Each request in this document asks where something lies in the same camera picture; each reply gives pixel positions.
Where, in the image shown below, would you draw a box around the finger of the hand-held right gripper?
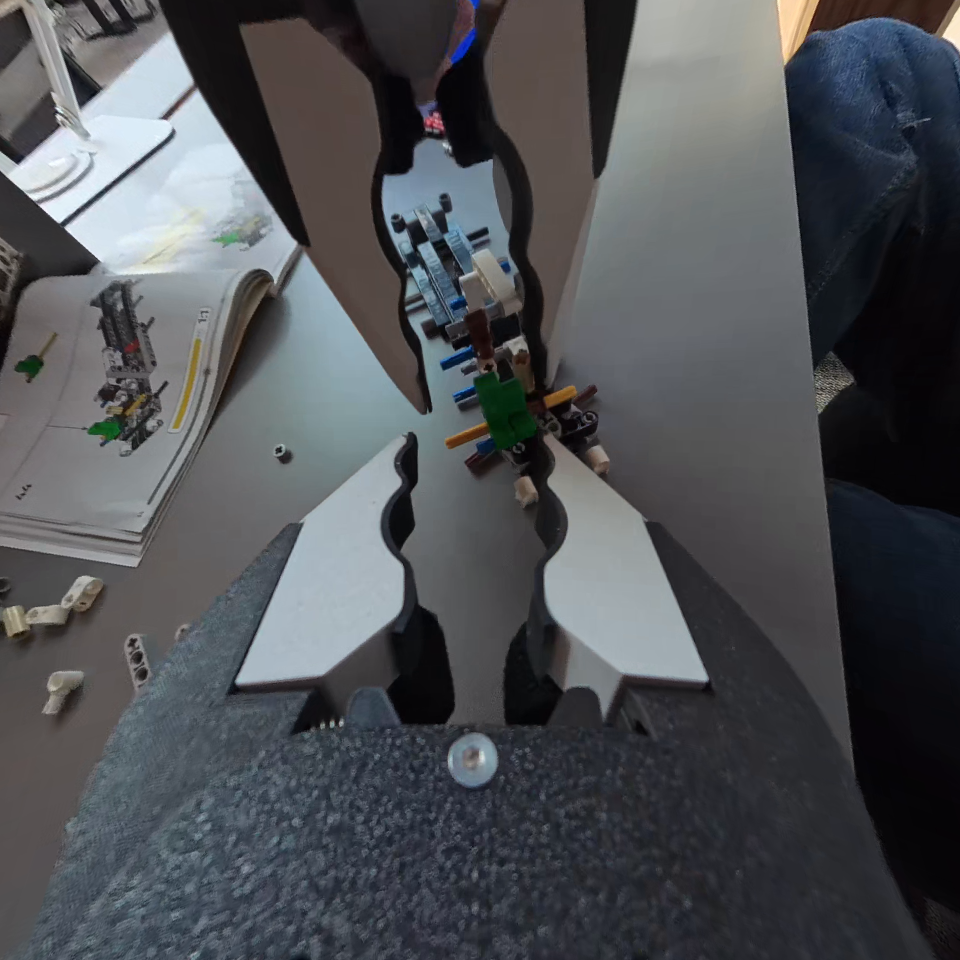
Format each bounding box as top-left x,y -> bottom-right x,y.
238,0 -> 436,415
438,0 -> 601,395

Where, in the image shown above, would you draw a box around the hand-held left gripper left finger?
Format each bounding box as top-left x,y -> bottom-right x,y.
234,431 -> 421,695

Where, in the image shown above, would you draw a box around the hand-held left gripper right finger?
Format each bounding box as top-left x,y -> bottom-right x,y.
525,433 -> 711,723

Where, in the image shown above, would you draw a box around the lego truck chassis assembly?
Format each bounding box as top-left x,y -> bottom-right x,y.
390,191 -> 612,511

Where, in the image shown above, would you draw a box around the green lego piece yellow axle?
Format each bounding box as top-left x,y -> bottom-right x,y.
444,372 -> 580,453

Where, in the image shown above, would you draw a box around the grey lego beam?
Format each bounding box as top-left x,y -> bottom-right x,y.
123,633 -> 155,691

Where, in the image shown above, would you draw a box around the lego set box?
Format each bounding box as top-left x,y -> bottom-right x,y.
0,171 -> 102,324

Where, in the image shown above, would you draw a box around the lego instruction booklet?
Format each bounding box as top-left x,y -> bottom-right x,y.
0,161 -> 305,567

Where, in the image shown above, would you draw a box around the person's blue jeans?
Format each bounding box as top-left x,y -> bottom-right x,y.
783,18 -> 960,960

